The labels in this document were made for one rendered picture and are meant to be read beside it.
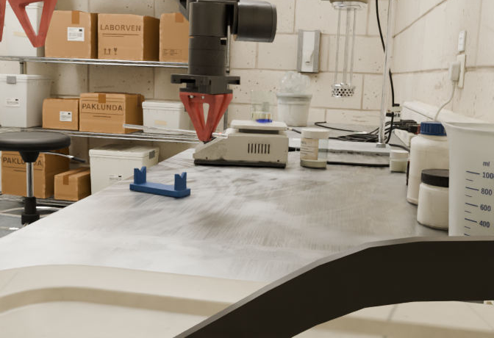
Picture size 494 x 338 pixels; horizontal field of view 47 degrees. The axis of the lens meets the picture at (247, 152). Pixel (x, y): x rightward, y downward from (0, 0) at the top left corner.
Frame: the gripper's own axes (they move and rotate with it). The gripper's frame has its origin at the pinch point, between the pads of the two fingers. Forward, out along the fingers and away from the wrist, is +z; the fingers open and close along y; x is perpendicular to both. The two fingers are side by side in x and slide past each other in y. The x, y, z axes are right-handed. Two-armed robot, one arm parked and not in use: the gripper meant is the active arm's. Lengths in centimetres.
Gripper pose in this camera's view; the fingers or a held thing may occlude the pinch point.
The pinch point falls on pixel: (204, 135)
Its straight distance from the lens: 86.8
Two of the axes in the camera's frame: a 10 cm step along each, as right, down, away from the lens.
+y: 4.6, -1.1, 8.8
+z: -0.4, 9.9, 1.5
